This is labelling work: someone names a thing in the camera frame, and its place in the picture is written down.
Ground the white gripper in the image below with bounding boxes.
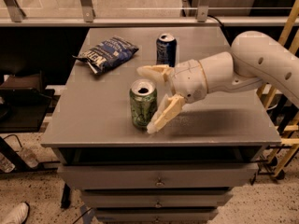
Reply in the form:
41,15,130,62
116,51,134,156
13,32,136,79
136,60,207,134

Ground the green soda can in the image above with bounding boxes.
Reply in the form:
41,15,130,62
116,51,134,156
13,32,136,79
129,79,157,129

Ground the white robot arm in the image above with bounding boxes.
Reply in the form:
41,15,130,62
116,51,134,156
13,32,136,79
137,31,299,133

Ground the blue soda can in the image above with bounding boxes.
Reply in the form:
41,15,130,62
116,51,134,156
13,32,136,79
156,33,177,67

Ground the blue chip bag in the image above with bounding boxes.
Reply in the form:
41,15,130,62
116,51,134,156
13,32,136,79
75,36,138,75

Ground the grey drawer cabinet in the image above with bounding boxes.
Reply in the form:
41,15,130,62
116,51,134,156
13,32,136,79
42,28,280,224

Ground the black side table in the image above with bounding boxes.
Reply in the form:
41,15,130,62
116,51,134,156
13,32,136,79
0,73,54,133

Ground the clear plastic bottle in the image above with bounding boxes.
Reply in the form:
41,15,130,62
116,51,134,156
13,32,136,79
19,147,39,169

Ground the metal railing beam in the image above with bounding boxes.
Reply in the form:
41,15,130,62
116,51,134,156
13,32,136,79
0,17,287,27

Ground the white shoe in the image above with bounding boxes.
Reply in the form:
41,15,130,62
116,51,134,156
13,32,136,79
0,202,30,224

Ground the black cable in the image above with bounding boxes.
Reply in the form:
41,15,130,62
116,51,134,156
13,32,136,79
207,14,232,39

